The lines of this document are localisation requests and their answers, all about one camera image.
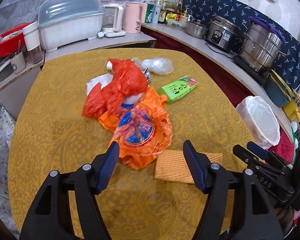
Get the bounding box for green carton box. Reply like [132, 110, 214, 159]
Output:
[158, 76, 198, 103]

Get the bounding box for clear plastic bag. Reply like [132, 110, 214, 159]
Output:
[132, 57, 174, 76]

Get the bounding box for green tin can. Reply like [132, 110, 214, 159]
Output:
[145, 3, 154, 23]

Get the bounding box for white bottle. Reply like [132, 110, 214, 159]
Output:
[152, 0, 161, 24]

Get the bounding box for navy floral cloth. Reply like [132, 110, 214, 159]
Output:
[182, 0, 300, 89]

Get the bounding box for purple cloth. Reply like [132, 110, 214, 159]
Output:
[248, 16, 286, 42]

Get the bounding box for small steel pot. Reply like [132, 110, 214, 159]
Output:
[185, 21, 209, 39]

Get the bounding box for orange printed plastic bag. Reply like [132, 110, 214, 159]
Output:
[98, 87, 173, 170]

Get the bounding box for dark soy sauce bottle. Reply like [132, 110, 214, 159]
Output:
[158, 0, 166, 24]

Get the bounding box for yellow saucepan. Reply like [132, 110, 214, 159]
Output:
[282, 90, 300, 125]

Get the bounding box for red plastic basin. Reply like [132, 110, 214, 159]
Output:
[0, 23, 29, 57]

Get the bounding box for silver rice cooker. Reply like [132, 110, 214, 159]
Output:
[205, 15, 240, 53]

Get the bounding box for black power cable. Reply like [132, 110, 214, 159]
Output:
[205, 42, 235, 60]

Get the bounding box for dish rack with blue lid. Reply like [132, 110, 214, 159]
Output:
[38, 0, 104, 53]

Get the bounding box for pink electric kettle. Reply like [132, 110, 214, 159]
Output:
[122, 2, 147, 34]

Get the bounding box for red plastic bag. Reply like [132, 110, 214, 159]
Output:
[82, 59, 148, 119]

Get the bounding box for black induction cooktop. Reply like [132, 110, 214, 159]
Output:
[232, 55, 267, 87]

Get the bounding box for blue yellow stacked basins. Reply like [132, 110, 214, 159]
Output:
[263, 70, 295, 108]

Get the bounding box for dark green foil wrapper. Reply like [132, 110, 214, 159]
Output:
[143, 68, 152, 83]

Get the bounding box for white lined trash bin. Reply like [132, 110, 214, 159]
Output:
[236, 96, 281, 150]

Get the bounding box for white lidded canister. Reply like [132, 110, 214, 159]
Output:
[22, 22, 43, 64]

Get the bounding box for white crumpled paper scrap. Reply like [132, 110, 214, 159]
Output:
[87, 74, 113, 95]

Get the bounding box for red cloth skirt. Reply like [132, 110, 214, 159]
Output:
[141, 27, 294, 163]

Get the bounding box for yellow paisley tablecloth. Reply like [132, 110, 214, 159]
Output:
[8, 48, 253, 239]

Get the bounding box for large steel steamer pot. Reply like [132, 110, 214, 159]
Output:
[239, 22, 287, 74]

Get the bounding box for orange foam net sleeve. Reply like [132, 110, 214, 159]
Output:
[153, 149, 224, 185]

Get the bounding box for white glass electric kettle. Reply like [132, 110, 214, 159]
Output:
[102, 4, 126, 38]

